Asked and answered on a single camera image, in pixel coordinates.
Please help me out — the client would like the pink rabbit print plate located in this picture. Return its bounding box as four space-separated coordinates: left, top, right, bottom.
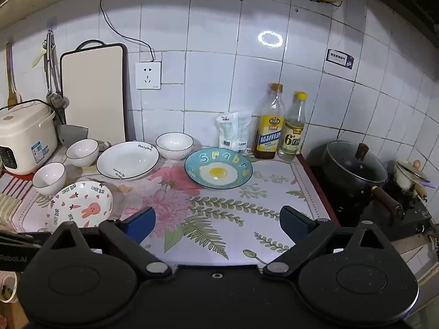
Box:
44 180 114 233

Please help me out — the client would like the clear vinegar bottle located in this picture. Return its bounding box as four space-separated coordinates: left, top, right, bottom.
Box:
277 91 307 163

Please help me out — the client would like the cream handled kitchen tool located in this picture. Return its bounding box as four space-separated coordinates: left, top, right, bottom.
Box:
31 46 47 69

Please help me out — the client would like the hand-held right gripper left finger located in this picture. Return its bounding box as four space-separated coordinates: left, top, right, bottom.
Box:
43 206 173 280

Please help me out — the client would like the cream cutting board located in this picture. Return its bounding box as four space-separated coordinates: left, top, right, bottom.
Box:
60 40 129 141

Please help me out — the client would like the black pot with lid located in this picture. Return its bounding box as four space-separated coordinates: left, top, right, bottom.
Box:
320 140 405 220

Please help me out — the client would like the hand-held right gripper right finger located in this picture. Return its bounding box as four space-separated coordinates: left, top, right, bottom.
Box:
262 206 393 280

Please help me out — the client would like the dark range hood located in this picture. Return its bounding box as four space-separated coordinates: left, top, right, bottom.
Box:
377 0 439 42

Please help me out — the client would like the oil bottle with yellow label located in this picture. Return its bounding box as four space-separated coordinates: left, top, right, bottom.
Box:
253 83 286 160

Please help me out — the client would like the small white pot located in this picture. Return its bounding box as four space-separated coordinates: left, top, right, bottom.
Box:
394 159 431 203

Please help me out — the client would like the beige round container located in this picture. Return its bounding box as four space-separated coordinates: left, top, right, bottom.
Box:
0 271 20 304

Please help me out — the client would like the grey plastic container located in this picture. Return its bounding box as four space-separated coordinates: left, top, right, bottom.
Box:
58 124 90 145

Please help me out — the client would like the black power cable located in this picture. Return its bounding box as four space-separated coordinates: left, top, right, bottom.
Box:
99 0 344 63

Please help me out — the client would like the wooden spatula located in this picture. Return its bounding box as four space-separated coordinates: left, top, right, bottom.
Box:
5 42 22 105

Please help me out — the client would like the white wall socket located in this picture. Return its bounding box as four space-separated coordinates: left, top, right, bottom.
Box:
135 61 162 90

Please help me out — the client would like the purple white wall sticker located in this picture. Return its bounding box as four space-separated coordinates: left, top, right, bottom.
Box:
326 49 354 71

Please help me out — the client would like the black gas stove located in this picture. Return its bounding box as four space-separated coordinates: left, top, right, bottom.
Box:
306 144 433 237

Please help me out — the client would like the blue fried egg plate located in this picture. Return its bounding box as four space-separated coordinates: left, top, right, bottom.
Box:
184 147 253 190

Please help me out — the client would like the white ribbed bowl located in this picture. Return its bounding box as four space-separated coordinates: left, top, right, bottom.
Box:
32 162 66 196
65 139 100 168
156 132 194 160

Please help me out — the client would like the floral tablecloth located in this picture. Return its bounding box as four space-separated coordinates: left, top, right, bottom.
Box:
0 140 341 268

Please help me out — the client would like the cream rice cooker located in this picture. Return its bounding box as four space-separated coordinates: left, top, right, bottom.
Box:
0 99 59 175

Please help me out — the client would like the white plate with black rim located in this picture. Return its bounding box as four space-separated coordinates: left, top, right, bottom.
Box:
96 141 159 181

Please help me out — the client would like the white seasoning bag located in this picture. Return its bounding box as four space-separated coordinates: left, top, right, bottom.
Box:
216 111 252 155

